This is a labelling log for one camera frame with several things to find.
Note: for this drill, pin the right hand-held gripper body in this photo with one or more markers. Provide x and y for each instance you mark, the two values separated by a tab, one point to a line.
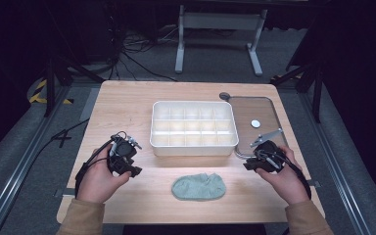
267	153

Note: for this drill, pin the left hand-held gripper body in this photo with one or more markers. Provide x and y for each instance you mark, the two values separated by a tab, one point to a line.
122	150

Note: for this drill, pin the green sock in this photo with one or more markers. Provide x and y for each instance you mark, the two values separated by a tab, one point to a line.
198	187

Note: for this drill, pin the white compartment box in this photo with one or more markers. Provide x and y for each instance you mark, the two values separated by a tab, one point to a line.
194	129

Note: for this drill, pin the person's left hand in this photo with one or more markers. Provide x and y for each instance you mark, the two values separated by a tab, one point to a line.
98	181

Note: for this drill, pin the person's right hand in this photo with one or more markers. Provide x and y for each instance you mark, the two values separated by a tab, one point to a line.
287	182

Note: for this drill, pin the white round disc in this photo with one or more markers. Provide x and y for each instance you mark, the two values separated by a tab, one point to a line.
255	123

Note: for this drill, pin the clear lid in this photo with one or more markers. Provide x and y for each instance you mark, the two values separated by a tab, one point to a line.
251	109

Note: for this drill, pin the dark round knob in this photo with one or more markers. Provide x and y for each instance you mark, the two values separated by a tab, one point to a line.
224	96

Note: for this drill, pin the black stand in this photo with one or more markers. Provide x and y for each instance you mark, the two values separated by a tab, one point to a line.
50	88
316	88

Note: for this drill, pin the yellow and black tape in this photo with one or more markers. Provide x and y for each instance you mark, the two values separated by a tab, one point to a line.
37	96

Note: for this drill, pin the white metal stand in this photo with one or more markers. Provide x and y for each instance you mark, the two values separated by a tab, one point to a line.
220	21

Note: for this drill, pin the grey metal bracket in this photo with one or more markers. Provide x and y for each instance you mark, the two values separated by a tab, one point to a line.
66	192
315	183

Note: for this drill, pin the aluminium rail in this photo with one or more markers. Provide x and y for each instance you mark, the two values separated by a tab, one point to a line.
336	156
19	166

